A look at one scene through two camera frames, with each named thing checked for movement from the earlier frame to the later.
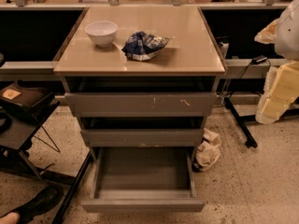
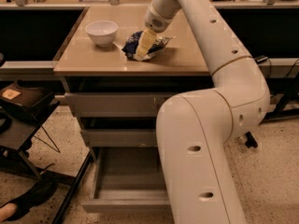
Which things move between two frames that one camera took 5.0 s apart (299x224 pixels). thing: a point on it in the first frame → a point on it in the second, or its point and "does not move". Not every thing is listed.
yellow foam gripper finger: x=280 y=91 → x=158 y=16
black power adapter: x=259 y=59 does not move
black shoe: x=42 y=203 → x=42 y=190
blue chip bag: x=141 y=46 does not move
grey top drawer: x=140 y=105 does not move
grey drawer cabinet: x=143 y=81 does not move
